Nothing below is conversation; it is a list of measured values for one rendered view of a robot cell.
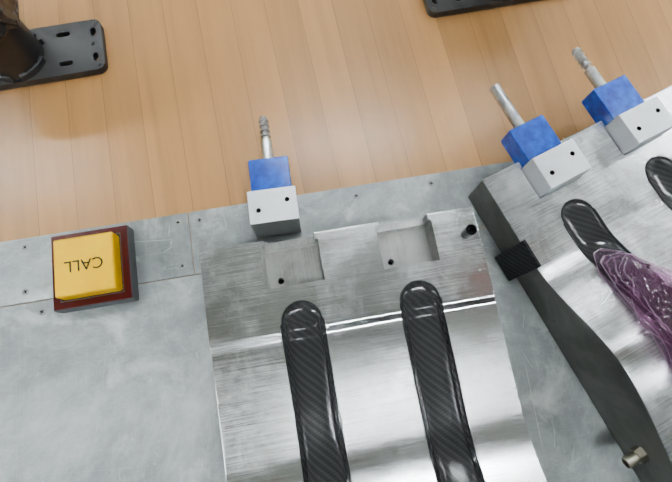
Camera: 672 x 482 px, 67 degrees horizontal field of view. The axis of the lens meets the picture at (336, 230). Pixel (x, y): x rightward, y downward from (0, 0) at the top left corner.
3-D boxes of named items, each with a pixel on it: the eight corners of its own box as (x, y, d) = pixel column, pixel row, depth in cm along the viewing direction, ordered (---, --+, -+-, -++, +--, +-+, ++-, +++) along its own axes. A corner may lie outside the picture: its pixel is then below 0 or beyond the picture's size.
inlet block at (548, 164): (467, 107, 58) (482, 82, 52) (504, 90, 58) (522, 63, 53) (529, 205, 55) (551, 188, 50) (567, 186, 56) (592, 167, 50)
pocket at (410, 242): (370, 232, 51) (374, 222, 47) (421, 223, 51) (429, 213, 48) (379, 276, 50) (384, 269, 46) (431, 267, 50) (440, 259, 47)
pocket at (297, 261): (264, 249, 50) (260, 241, 47) (316, 241, 51) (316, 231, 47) (270, 294, 49) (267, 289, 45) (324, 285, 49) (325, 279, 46)
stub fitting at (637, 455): (633, 444, 49) (616, 454, 48) (643, 447, 47) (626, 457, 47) (641, 458, 48) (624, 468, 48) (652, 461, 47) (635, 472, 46)
